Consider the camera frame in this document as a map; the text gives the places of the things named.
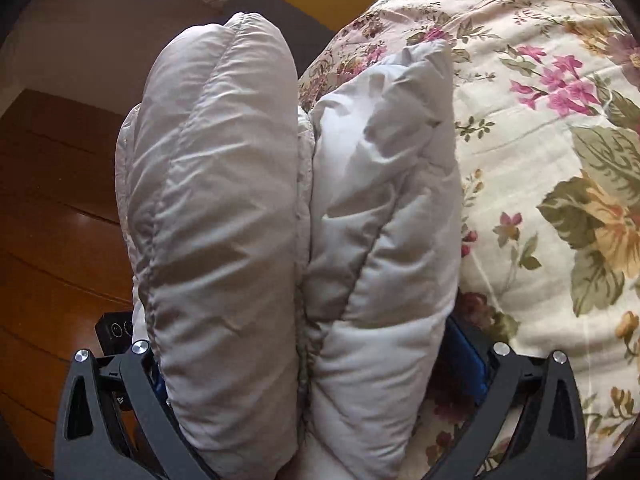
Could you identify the floral bedspread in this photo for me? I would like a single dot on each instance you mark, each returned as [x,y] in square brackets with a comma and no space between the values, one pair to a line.
[540,160]

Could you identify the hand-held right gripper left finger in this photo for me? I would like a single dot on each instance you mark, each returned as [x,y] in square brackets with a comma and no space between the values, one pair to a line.
[159,385]

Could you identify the beige quilted down jacket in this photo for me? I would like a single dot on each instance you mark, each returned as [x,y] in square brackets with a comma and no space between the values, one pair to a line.
[280,240]

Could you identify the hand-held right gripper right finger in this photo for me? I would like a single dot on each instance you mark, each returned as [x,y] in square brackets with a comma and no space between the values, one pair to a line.
[467,360]

